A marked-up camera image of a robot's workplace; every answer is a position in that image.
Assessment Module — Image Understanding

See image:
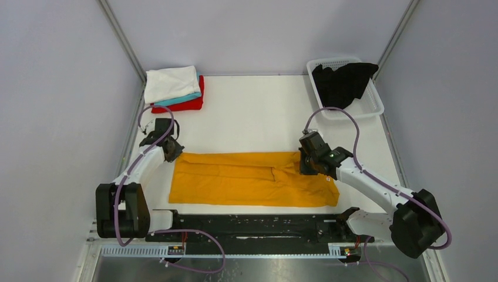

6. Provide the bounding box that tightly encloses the yellow t shirt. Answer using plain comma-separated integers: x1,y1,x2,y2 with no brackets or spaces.
169,152,340,207

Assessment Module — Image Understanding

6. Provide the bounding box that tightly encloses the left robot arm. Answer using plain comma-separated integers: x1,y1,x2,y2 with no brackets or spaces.
95,137,184,239

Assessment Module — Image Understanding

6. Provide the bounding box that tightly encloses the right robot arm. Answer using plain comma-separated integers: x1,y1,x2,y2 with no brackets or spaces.
300,147,452,259

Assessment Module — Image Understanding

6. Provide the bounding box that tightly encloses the red folded t shirt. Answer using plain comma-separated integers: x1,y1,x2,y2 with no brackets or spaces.
151,76,204,112

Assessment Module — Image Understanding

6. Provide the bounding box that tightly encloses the teal folded t shirt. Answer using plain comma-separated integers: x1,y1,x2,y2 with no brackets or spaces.
154,72,204,107

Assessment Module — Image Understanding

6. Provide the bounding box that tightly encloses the white folded t shirt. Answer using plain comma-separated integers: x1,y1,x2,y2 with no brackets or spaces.
144,66,200,103

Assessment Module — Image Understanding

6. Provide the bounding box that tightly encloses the black t shirt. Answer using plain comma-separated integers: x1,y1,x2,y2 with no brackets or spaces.
312,63,379,109

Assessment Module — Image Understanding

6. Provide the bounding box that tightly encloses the white plastic basket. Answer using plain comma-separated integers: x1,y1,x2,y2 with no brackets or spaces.
306,57,384,119

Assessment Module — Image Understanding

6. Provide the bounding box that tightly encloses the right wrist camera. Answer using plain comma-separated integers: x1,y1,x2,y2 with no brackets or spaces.
299,132,331,156

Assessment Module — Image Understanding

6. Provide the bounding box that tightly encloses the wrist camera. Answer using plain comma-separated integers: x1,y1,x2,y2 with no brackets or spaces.
139,118,180,147
299,132,331,156

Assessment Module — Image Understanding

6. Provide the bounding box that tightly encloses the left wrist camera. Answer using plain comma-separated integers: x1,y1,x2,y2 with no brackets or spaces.
139,118,180,147

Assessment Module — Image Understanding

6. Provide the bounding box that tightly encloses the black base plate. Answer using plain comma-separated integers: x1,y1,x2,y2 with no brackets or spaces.
134,210,389,254

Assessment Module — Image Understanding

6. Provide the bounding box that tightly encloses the white slotted cable duct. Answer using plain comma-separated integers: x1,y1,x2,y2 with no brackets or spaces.
100,244,361,260

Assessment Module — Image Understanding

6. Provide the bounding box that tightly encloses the right aluminium frame post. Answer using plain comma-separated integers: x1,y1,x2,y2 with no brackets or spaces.
373,0,420,82

